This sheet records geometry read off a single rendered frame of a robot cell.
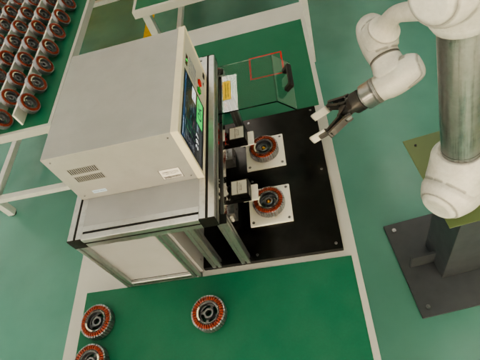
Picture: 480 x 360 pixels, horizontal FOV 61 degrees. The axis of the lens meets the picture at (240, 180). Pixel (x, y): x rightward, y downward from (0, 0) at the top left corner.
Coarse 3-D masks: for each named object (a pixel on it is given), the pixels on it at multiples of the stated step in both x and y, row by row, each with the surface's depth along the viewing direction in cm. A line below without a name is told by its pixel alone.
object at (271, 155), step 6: (258, 138) 159; (264, 138) 158; (270, 138) 158; (258, 144) 159; (264, 144) 158; (270, 144) 158; (276, 144) 155; (252, 150) 156; (258, 150) 159; (264, 150) 156; (270, 150) 154; (276, 150) 154; (252, 156) 156; (258, 156) 154; (264, 156) 153; (270, 156) 155
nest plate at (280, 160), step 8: (272, 136) 162; (280, 136) 161; (280, 144) 159; (248, 152) 161; (280, 152) 157; (248, 160) 159; (272, 160) 156; (280, 160) 155; (248, 168) 157; (256, 168) 156; (264, 168) 155
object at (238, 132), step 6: (240, 126) 151; (228, 132) 153; (234, 132) 150; (240, 132) 149; (246, 132) 152; (252, 132) 153; (228, 138) 152; (234, 138) 148; (240, 138) 148; (246, 138) 150; (252, 138) 151; (228, 144) 150; (234, 144) 150; (240, 144) 150; (246, 144) 150; (252, 144) 151
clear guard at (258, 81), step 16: (240, 64) 148; (256, 64) 146; (272, 64) 143; (224, 80) 145; (240, 80) 143; (256, 80) 141; (272, 80) 139; (240, 96) 138; (256, 96) 136; (272, 96) 134; (288, 96) 137; (224, 112) 136
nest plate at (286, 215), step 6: (276, 186) 148; (282, 186) 148; (288, 186) 147; (282, 192) 146; (288, 192) 146; (288, 198) 144; (252, 204) 147; (288, 204) 143; (252, 210) 146; (288, 210) 142; (252, 216) 144; (258, 216) 143; (270, 216) 142; (276, 216) 141; (282, 216) 141; (288, 216) 140; (252, 222) 143; (258, 222) 142; (264, 222) 141; (270, 222) 141; (276, 222) 140; (282, 222) 141
